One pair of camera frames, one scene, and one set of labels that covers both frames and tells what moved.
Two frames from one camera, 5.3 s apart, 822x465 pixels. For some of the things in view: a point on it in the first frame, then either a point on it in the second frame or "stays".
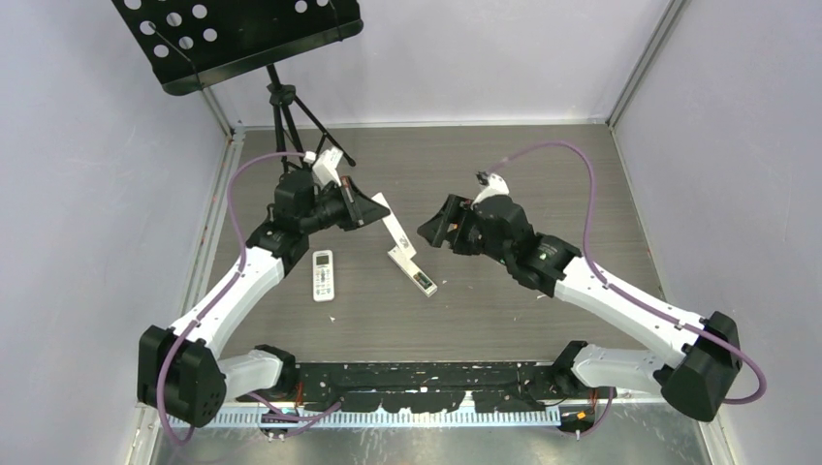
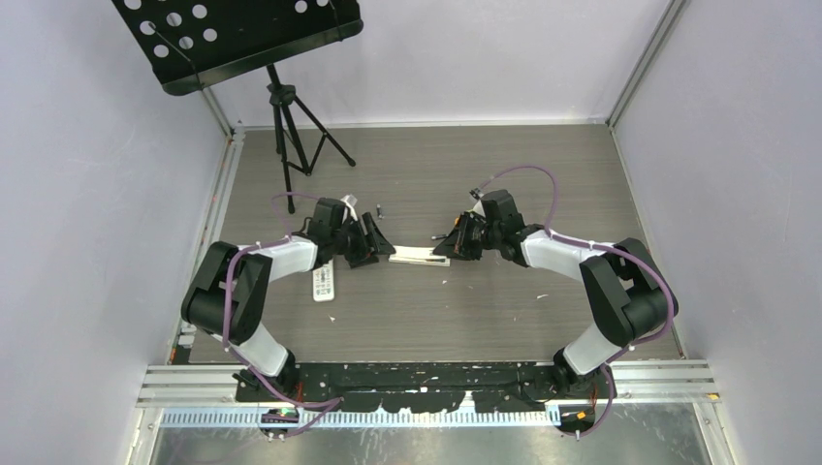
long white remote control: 412,272 -> 417,256
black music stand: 194,43 stays
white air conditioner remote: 323,276 stays
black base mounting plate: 438,387 stays
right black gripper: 456,211 -> 457,245
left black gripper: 360,208 -> 364,254
